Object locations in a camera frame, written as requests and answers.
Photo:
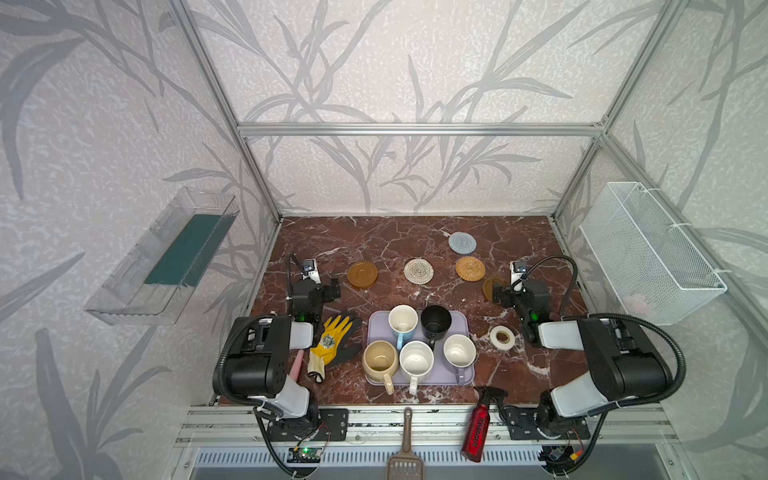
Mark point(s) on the red spray bottle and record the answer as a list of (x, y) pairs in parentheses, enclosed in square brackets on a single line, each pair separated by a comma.
[(479, 423)]

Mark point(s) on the beige mug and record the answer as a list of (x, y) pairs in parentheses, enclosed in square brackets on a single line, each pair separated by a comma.
[(380, 363)]

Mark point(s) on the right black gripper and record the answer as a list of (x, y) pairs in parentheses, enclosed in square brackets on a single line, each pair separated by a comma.
[(512, 297)]

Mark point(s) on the tan woven rattan coaster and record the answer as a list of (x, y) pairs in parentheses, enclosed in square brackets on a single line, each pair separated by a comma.
[(470, 269)]

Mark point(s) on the grey blue round coaster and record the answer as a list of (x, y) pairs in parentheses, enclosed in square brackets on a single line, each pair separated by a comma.
[(462, 243)]

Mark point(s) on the white wire mesh basket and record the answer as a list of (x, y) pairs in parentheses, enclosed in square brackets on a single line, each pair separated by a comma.
[(642, 249)]

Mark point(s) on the white tape roll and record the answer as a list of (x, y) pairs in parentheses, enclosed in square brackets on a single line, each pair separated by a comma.
[(502, 338)]

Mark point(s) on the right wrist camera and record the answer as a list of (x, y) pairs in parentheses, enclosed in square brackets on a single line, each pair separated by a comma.
[(519, 270)]

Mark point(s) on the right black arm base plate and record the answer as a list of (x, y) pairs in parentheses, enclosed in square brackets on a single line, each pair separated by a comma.
[(525, 423)]

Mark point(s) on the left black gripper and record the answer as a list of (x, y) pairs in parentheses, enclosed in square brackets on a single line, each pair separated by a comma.
[(306, 288)]

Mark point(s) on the brown litter scoop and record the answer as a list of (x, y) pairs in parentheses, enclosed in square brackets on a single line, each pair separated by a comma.
[(406, 465)]

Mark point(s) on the brown wooden coaster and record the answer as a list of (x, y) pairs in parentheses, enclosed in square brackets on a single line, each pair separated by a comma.
[(362, 275), (489, 284)]

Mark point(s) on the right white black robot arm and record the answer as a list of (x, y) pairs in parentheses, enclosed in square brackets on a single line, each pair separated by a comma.
[(630, 361)]

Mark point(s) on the black mug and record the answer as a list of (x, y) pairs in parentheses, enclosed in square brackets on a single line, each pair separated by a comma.
[(435, 321)]

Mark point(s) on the pink object in basket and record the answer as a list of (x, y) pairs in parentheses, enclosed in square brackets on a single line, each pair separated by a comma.
[(636, 305)]

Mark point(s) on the green lit circuit board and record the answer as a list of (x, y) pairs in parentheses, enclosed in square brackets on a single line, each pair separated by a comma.
[(304, 455)]

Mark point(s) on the clear plastic wall shelf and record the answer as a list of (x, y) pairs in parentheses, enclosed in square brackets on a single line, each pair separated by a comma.
[(124, 298)]

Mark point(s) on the white woven spiral coaster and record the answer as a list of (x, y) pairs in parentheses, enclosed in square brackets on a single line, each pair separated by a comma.
[(418, 271)]

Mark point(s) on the white mug blue outside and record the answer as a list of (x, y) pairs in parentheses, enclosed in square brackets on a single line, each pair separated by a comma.
[(403, 321)]

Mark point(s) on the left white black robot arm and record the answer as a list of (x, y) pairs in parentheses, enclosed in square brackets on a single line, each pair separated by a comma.
[(253, 367)]

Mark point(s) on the white mug front centre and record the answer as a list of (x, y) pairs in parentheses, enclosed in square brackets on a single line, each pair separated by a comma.
[(416, 360)]

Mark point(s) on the green mat in shelf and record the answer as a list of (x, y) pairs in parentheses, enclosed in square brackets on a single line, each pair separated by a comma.
[(189, 255)]

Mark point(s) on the right circuit board with wires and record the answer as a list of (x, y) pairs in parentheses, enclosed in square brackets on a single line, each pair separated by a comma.
[(560, 455)]

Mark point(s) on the purple pink spatula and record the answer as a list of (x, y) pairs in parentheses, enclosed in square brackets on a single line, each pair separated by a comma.
[(296, 366)]

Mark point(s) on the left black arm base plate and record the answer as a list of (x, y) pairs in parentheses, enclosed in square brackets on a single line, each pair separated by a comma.
[(322, 424)]

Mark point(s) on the white mug lavender handle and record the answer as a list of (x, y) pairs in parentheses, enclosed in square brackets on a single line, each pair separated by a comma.
[(460, 353)]

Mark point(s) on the yellow black work glove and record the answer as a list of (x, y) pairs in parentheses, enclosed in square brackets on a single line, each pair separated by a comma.
[(331, 348)]

